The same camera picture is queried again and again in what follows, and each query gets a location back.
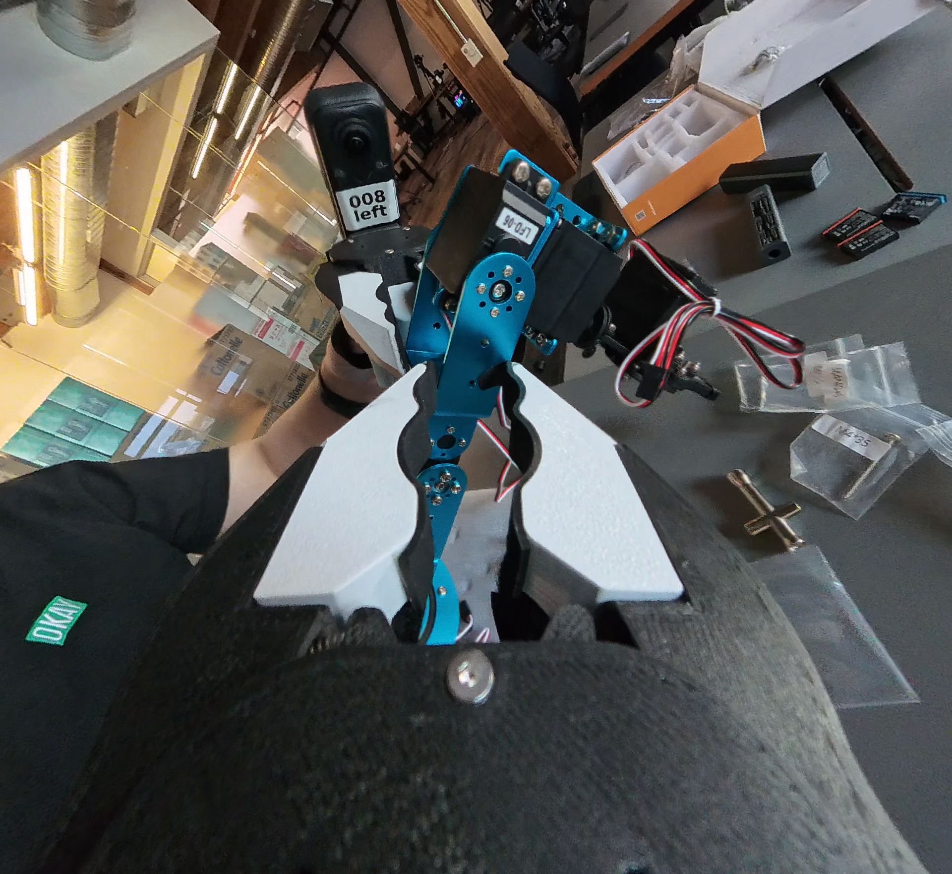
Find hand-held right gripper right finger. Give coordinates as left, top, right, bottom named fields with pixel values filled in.
left=491, top=361, right=687, bottom=625

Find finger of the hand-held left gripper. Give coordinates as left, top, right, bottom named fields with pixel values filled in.
left=336, top=270, right=409, bottom=390
left=385, top=277, right=419, bottom=363

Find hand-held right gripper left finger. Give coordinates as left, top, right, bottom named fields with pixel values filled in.
left=253, top=362, right=441, bottom=629

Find blue toy robot arm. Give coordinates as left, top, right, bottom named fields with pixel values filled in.
left=398, top=148, right=722, bottom=648

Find person's left forearm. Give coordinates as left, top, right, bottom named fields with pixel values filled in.
left=219, top=409, right=354, bottom=555

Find grey desk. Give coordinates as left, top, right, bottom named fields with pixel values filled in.
left=554, top=3, right=952, bottom=874

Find person's left hand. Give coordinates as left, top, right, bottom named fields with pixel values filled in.
left=320, top=327, right=388, bottom=420

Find brown cardboard cartons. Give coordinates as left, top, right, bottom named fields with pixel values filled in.
left=195, top=307, right=337, bottom=430

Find wooden beam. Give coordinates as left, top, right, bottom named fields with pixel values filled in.
left=335, top=0, right=580, bottom=182

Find metal cross wrench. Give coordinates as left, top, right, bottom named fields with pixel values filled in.
left=727, top=468, right=804, bottom=552

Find black office chair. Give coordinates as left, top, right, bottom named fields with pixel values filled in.
left=504, top=41, right=590, bottom=149

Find scattered clear plastic screw bags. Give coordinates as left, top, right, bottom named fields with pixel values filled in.
left=732, top=334, right=952, bottom=708

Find stack of teal boxes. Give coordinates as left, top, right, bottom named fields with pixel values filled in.
left=0, top=375, right=144, bottom=470

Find white foam box insert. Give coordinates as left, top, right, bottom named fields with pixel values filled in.
left=598, top=85, right=756, bottom=209

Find person's black shirt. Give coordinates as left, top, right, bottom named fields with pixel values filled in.
left=0, top=446, right=232, bottom=874

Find orange cardboard box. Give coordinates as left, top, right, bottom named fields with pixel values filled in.
left=593, top=81, right=767, bottom=237

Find black perforated block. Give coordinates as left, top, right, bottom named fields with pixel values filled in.
left=746, top=186, right=794, bottom=267

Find long black rectangular block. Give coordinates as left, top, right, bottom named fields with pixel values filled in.
left=719, top=152, right=831, bottom=195

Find black pack orange stripe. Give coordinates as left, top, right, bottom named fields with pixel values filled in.
left=836, top=221, right=901, bottom=262
left=822, top=208, right=883, bottom=243

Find black pack blue print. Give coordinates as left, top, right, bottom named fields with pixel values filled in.
left=881, top=191, right=950, bottom=225

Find slim silver air duct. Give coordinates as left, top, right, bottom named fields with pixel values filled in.
left=253, top=0, right=333, bottom=118

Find red white black servo cable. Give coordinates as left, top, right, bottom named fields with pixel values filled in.
left=616, top=238, right=808, bottom=406

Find ribbed silver air duct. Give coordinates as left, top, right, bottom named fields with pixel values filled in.
left=41, top=123, right=120, bottom=329

